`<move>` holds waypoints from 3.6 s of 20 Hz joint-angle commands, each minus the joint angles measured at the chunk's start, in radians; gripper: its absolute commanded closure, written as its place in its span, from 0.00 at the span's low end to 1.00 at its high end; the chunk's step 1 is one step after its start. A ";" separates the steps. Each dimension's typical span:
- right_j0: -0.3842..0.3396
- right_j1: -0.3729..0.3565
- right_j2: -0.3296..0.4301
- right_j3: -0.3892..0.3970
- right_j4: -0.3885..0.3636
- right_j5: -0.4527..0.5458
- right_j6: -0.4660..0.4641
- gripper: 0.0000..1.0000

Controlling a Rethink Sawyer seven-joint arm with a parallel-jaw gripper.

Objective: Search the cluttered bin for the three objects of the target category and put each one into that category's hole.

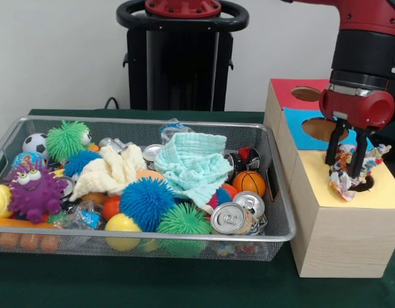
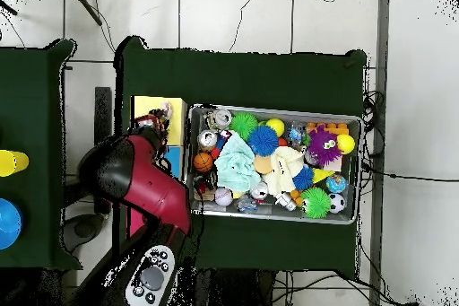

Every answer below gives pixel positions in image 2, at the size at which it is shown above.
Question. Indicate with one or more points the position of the multicoloured knotted rag toy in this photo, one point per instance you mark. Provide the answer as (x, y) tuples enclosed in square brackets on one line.
[(165, 110)]

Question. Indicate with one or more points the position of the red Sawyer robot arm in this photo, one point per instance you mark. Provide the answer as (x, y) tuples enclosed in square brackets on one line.
[(150, 187)]

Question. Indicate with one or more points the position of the wooden box with three holes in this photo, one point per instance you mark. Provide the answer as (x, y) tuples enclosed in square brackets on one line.
[(175, 112)]

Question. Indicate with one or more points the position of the shallow silver mesh bin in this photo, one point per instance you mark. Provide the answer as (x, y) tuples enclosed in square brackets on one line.
[(287, 217)]

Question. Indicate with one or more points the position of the small orange basketball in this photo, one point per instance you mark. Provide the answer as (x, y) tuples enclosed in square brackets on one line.
[(203, 162)]

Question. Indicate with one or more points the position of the silver drink can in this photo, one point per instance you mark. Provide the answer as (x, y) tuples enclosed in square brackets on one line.
[(220, 118)]

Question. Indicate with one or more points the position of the dark green table cloth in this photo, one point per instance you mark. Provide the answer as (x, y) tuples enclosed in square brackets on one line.
[(233, 76), (36, 105)]

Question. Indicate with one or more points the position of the mint green cloth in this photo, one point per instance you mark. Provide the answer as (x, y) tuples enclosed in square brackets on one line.
[(235, 166)]

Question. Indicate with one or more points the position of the blue spiky ball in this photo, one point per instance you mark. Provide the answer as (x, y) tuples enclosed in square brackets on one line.
[(263, 141)]

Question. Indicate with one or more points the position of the black tripod leg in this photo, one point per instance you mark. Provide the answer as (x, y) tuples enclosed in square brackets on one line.
[(87, 7), (8, 8)]

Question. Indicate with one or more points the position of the yellow cup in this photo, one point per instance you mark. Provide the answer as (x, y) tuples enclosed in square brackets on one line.
[(14, 162)]

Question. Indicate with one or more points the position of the cream cloth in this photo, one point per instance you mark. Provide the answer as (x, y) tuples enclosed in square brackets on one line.
[(283, 169)]

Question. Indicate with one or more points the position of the blue bowl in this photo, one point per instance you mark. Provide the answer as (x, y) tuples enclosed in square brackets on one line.
[(9, 223)]

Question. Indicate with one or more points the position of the purple spiky monster toy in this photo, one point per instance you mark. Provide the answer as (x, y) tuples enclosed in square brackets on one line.
[(322, 146)]

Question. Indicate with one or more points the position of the orange toy building block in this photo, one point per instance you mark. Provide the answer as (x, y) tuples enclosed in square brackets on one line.
[(333, 128)]

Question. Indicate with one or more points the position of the green spiky ball with eyes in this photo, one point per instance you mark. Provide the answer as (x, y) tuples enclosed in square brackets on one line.
[(315, 202)]

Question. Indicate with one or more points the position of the small soccer ball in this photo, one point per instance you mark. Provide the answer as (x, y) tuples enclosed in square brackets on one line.
[(337, 202)]

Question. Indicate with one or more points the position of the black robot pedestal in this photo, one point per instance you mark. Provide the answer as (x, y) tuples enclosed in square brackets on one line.
[(236, 288)]

